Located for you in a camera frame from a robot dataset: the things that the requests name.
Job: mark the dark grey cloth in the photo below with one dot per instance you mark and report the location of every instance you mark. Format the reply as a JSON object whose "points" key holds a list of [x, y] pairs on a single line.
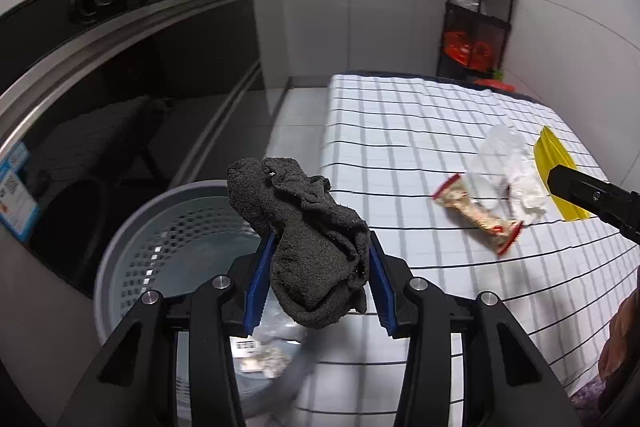
{"points": [[310, 247]]}

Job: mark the white black-checked tablecloth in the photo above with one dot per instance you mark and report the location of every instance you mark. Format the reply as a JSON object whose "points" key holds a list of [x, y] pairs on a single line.
{"points": [[400, 132]]}

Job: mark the red snack wrapper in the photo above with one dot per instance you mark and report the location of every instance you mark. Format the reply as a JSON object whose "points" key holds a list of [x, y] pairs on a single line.
{"points": [[475, 212]]}

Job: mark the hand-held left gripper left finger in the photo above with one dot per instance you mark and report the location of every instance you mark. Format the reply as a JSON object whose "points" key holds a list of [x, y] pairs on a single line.
{"points": [[260, 292]]}

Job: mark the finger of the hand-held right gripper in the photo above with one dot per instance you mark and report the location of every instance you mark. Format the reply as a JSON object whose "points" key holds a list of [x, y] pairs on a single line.
{"points": [[590, 194]]}

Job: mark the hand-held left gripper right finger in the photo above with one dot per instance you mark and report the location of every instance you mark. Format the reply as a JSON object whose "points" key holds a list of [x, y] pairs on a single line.
{"points": [[382, 292]]}

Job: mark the grey perforated plastic basket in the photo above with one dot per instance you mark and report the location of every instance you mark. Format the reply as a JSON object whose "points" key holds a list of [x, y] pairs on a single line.
{"points": [[165, 237]]}

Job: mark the blue sticker label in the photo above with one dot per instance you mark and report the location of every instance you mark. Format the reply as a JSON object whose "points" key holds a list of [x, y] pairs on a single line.
{"points": [[17, 192]]}

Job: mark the grey kitchen cabinets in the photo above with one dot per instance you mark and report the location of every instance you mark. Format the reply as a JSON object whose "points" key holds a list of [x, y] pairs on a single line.
{"points": [[320, 17]]}

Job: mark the red basin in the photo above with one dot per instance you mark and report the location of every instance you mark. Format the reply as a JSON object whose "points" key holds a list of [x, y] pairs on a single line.
{"points": [[492, 84]]}

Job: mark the red plastic bags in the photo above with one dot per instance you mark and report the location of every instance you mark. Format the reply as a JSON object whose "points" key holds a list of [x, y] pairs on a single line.
{"points": [[462, 49]]}

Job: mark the black shelf rack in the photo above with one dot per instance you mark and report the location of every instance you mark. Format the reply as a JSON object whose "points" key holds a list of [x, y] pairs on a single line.
{"points": [[511, 7]]}

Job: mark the crumpled white tissue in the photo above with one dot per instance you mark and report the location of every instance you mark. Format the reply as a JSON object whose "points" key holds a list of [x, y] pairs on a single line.
{"points": [[527, 194]]}

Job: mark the green plant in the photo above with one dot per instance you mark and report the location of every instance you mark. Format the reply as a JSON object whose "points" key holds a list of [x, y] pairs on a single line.
{"points": [[498, 74]]}

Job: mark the black built-in oven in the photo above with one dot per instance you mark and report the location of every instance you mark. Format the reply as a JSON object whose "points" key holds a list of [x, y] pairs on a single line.
{"points": [[125, 57]]}

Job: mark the clear crumpled plastic bag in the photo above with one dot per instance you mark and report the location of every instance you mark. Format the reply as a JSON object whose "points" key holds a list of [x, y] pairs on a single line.
{"points": [[492, 152]]}

